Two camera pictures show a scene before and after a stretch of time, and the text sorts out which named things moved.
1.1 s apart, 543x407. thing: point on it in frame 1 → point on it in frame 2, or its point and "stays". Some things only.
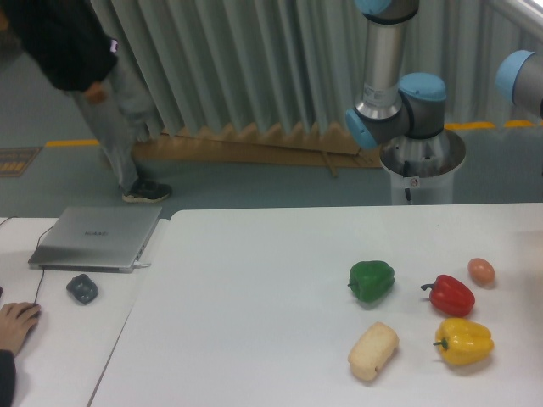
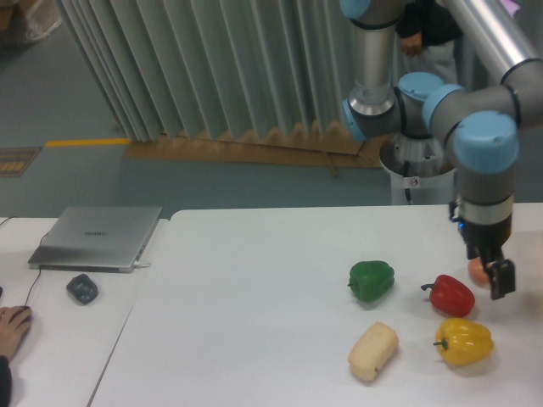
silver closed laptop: x=97 y=239 stays
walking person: x=67 y=43 → x=428 y=30
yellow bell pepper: x=463 y=341 stays
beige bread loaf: x=372 y=351 stays
